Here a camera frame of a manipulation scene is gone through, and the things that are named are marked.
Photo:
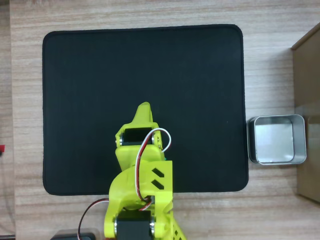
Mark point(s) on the square metal tin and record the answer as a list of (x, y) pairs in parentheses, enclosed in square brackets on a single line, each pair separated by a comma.
[(275, 140)]

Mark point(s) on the small red black object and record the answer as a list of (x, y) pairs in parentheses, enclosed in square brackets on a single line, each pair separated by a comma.
[(2, 148)]

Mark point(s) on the black device in clear case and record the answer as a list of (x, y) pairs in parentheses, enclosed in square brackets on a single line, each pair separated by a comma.
[(75, 235)]

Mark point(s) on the silver metal tray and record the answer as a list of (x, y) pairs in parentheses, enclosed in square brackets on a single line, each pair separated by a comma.
[(250, 140)]

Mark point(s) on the black rectangular desk mat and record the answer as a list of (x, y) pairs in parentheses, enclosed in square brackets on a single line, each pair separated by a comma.
[(100, 87)]

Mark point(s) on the brown cardboard box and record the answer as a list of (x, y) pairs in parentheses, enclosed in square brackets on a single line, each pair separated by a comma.
[(308, 100)]

